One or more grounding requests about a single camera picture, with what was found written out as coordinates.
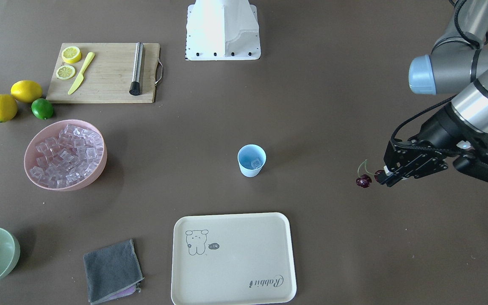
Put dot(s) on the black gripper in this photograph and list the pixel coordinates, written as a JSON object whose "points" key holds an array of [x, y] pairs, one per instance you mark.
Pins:
{"points": [[440, 128]]}

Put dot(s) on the dark red cherry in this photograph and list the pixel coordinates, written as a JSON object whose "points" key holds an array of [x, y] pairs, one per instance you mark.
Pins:
{"points": [[380, 176], [364, 179]]}

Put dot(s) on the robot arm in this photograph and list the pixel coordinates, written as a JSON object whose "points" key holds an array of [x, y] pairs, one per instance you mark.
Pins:
{"points": [[457, 65]]}

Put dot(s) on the blue plastic cup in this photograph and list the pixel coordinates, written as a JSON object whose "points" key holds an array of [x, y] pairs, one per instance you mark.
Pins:
{"points": [[251, 159]]}

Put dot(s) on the pink bowl of ice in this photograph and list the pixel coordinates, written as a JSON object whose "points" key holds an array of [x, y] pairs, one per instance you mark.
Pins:
{"points": [[65, 156]]}

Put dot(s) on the cream rabbit tray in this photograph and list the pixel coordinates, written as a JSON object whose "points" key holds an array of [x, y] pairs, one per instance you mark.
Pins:
{"points": [[233, 259]]}

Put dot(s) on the steel muddler black cap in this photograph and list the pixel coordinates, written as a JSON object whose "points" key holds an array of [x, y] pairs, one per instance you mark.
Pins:
{"points": [[135, 83]]}

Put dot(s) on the grey folded cloth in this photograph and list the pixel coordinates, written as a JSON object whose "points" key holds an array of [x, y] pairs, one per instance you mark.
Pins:
{"points": [[112, 272]]}

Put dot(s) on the bamboo cutting board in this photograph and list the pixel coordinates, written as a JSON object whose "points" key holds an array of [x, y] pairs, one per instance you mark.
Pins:
{"points": [[108, 77]]}

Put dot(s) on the yellow plastic knife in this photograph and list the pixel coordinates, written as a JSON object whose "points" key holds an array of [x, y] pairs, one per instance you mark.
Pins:
{"points": [[80, 76]]}

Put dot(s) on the lemon half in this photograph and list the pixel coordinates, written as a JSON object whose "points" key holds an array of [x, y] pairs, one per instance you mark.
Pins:
{"points": [[71, 55], [65, 72]]}

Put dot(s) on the green lime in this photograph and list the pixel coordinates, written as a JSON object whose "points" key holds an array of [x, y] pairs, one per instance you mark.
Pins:
{"points": [[42, 109]]}

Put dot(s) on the whole yellow lemon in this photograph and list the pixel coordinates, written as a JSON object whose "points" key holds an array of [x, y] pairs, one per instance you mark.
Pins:
{"points": [[8, 107], [26, 91]]}

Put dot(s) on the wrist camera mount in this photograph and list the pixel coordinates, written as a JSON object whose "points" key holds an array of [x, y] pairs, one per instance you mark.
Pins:
{"points": [[474, 162]]}

